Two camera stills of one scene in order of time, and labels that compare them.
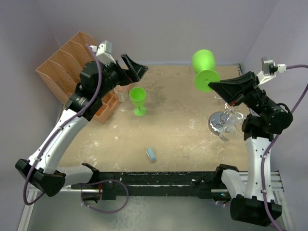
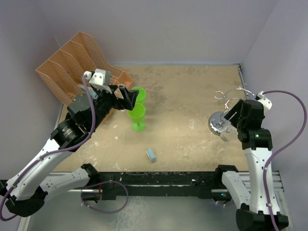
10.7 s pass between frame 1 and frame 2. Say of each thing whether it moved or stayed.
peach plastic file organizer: stayed
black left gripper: moved
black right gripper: moved
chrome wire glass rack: stayed
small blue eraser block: stayed
